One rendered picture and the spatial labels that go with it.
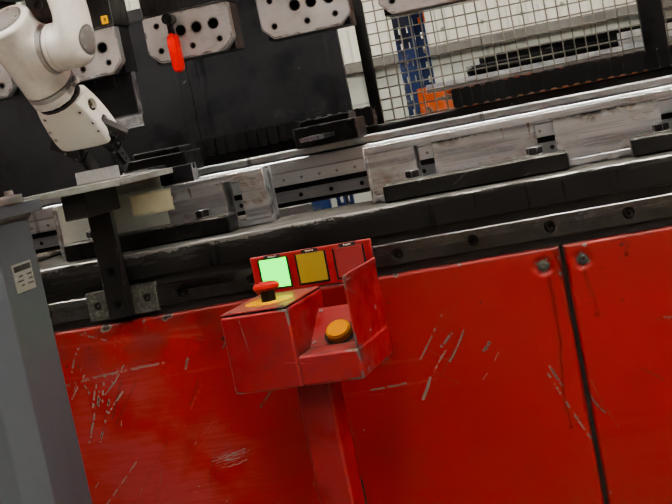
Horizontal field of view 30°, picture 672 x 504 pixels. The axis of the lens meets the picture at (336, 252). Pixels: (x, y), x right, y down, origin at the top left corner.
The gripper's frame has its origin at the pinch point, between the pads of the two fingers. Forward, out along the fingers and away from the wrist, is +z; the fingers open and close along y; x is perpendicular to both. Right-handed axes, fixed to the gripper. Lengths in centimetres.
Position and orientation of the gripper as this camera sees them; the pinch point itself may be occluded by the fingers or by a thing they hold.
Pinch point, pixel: (105, 162)
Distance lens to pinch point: 216.1
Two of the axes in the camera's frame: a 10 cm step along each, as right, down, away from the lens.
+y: -9.2, 1.4, 3.7
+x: -1.4, 7.6, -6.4
